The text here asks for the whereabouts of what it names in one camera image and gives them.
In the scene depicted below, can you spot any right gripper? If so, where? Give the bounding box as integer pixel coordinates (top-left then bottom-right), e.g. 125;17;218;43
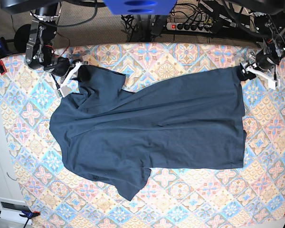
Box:
44;58;91;97

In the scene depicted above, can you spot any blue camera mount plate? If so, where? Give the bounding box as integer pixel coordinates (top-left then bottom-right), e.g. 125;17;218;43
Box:
103;0;177;15

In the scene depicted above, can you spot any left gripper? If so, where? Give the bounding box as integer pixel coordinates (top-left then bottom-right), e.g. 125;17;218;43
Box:
237;48;280;90

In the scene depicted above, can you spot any blue orange clamp lower left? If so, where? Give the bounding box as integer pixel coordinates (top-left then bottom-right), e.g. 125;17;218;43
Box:
0;209;40;225

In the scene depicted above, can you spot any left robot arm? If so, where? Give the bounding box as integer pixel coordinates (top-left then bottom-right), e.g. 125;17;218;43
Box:
222;0;285;90

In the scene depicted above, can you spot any white power strip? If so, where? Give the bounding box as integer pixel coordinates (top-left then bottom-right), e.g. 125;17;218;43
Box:
166;22;211;33

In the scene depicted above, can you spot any black round stool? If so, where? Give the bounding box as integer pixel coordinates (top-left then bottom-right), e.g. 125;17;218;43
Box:
14;24;31;53

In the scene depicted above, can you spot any patterned tablecloth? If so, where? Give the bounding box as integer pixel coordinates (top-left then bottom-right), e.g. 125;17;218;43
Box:
0;55;285;228

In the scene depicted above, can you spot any white floor vent panel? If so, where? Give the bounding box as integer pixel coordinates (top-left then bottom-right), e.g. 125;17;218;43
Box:
0;197;29;224

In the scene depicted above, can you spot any dark blue t-shirt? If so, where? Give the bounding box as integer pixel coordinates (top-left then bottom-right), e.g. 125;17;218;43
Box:
49;66;247;200

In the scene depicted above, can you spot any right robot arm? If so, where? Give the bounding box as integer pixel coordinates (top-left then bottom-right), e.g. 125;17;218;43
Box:
0;0;86;98

